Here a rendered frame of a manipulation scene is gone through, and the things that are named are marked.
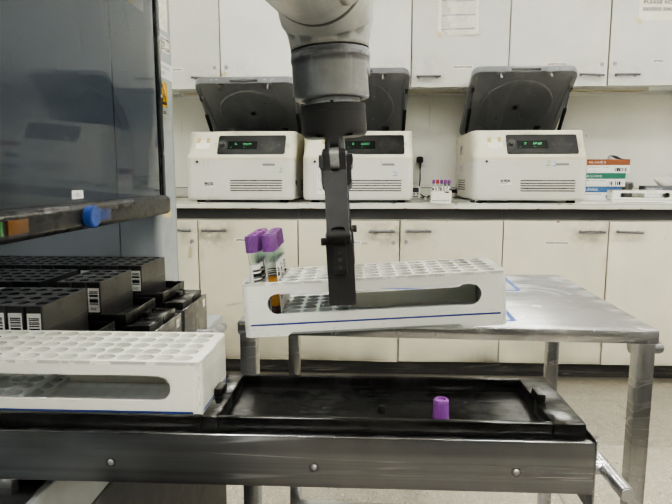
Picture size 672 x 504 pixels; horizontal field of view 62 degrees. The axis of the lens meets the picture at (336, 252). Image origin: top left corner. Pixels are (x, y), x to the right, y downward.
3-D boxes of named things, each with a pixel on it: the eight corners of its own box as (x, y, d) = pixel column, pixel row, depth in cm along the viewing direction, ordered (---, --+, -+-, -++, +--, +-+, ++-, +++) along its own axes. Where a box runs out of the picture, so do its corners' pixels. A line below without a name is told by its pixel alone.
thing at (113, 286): (122, 305, 94) (120, 269, 93) (134, 305, 94) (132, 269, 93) (87, 322, 82) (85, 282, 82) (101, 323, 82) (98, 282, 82)
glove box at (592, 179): (581, 186, 315) (582, 173, 314) (573, 186, 327) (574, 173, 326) (625, 186, 313) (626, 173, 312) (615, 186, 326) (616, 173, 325)
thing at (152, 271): (156, 287, 109) (154, 256, 108) (166, 287, 109) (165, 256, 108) (130, 300, 98) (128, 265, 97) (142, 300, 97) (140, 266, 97)
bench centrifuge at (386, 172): (302, 202, 283) (301, 60, 274) (312, 198, 345) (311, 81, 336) (414, 203, 281) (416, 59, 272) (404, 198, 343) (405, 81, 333)
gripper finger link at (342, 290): (353, 241, 62) (353, 241, 62) (356, 303, 63) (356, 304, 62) (326, 242, 63) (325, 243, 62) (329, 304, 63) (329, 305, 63)
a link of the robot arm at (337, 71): (368, 57, 69) (371, 107, 70) (294, 62, 69) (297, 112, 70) (370, 40, 60) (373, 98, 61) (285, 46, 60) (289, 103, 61)
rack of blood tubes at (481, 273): (244, 338, 64) (240, 284, 63) (259, 316, 74) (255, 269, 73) (508, 324, 63) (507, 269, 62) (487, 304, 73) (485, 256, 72)
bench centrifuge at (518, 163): (472, 203, 280) (477, 58, 270) (453, 198, 341) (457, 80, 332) (587, 203, 276) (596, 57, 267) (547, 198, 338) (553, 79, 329)
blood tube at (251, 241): (253, 330, 65) (240, 236, 64) (264, 326, 66) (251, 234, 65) (262, 332, 64) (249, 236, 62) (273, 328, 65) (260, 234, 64)
